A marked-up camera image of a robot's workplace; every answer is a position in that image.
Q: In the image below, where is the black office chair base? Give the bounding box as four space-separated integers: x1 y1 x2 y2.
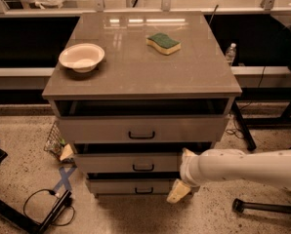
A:
231 198 291 215

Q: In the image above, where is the grey drawer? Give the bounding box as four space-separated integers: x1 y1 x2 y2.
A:
86 178 175 196
59 116 229 143
73 152 183 174

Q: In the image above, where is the black stand leg left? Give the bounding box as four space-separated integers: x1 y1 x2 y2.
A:
0 190 72 234

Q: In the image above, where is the black cable on floor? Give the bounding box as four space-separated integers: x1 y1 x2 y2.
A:
22 188 76 227

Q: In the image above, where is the grey top drawer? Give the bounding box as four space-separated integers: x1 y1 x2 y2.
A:
59 116 229 143

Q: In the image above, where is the white bowl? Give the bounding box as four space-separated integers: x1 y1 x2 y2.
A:
59 43 104 73

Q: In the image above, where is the wire mesh basket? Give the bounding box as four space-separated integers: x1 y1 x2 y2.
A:
44 122 74 164

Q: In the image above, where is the clear plastic water bottle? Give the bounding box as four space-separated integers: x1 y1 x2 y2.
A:
225 43 236 66

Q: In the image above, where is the grey drawer cabinet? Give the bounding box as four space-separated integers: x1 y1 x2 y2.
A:
42 11 243 199

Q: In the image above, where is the grey bottom drawer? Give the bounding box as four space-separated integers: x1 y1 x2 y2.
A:
86 178 175 196

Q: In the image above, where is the black table leg right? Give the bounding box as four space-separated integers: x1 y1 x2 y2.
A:
231 101 256 151

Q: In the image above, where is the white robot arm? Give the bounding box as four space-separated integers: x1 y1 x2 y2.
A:
167 148 291 204

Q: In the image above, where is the green yellow sponge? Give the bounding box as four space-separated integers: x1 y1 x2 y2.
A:
146 33 181 56

